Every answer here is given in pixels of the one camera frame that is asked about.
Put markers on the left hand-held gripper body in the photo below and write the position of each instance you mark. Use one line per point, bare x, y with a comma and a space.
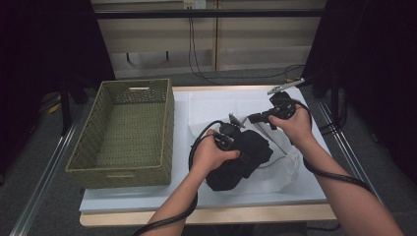
229, 137

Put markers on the olive woven basket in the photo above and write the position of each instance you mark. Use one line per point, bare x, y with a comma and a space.
131, 137

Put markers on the metal floor rail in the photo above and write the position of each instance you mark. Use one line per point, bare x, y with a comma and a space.
347, 150
42, 183

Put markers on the black garment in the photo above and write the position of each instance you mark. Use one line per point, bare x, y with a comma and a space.
252, 154

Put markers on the person's left hand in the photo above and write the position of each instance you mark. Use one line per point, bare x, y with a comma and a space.
208, 157

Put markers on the white power outlet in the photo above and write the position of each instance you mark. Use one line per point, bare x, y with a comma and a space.
194, 4

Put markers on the white foam board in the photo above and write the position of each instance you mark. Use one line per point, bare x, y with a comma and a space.
131, 200

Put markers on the black metal stand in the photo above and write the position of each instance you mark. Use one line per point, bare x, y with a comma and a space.
334, 101
65, 108

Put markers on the black horizontal bar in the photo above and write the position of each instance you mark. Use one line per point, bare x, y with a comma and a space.
164, 13

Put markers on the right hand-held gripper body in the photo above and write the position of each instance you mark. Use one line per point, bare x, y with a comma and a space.
283, 106

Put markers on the yellow floor item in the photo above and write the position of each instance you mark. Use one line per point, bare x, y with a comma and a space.
54, 106

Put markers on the person's right hand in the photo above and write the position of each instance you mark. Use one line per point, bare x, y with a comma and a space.
298, 128

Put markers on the black curtain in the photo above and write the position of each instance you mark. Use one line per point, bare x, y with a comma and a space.
39, 49
380, 65

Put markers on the black wall bracket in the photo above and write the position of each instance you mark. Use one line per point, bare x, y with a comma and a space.
167, 55
128, 57

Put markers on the white cloth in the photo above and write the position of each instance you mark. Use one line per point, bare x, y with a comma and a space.
209, 108

